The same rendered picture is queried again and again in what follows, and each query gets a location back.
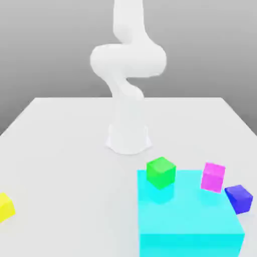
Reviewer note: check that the large cyan box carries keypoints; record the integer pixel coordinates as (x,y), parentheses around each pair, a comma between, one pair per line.
(188,216)

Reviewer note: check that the small magenta cube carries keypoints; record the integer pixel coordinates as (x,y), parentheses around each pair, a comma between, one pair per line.
(212,178)

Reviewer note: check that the small blue cube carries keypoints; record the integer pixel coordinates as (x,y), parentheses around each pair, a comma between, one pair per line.
(240,198)

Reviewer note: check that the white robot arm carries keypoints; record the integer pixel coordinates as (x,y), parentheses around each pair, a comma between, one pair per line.
(128,60)

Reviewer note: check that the small green cube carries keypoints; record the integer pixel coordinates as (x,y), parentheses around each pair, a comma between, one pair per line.
(160,173)

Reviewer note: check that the small yellow cube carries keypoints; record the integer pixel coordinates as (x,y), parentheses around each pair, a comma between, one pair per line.
(5,207)

